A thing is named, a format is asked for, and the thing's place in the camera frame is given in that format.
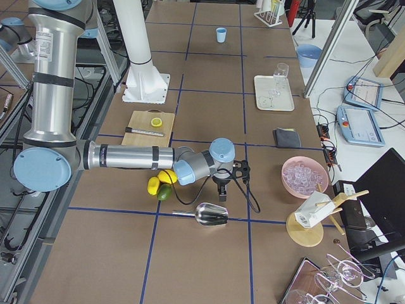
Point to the white paper carton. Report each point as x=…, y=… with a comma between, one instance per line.
x=316, y=208

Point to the light blue plastic cup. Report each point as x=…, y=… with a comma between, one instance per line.
x=221, y=34

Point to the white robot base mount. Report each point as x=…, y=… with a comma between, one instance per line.
x=144, y=83

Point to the steel cylinder muddler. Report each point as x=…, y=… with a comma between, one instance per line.
x=144, y=132

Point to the cream bear tray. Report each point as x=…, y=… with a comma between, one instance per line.
x=262, y=86

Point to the round wooden stand base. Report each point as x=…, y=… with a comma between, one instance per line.
x=305, y=237

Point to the blue bowl with fork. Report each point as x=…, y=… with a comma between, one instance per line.
x=308, y=55

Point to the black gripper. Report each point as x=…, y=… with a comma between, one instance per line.
x=220, y=182

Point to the wooden cutting board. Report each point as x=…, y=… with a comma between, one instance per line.
x=142, y=120

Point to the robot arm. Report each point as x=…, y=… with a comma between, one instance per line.
x=12, y=31
x=85, y=14

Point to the white wire cup rack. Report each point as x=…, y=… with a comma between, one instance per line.
x=270, y=12

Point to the blue teach pendant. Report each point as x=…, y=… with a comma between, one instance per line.
x=363, y=93
x=359, y=126

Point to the black monitor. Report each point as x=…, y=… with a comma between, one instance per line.
x=385, y=203

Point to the pink bowl of ice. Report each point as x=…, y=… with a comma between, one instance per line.
x=312, y=164

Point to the clear ice cubes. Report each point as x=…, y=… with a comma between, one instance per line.
x=301, y=178

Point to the green lime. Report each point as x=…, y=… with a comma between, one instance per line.
x=164, y=192

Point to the aluminium frame post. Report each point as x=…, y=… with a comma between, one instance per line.
x=330, y=44

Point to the clear wine glass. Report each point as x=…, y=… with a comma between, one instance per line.
x=279, y=77

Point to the half lemon slice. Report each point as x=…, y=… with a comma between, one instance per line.
x=156, y=122

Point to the wooden plank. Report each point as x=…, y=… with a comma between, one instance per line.
x=391, y=58

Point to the shiny metal ice scoop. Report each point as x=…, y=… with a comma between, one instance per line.
x=206, y=214

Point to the grey folded cloth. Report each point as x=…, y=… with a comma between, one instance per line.
x=286, y=138

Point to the yellow lemon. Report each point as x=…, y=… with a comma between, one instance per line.
x=153, y=185
x=167, y=176

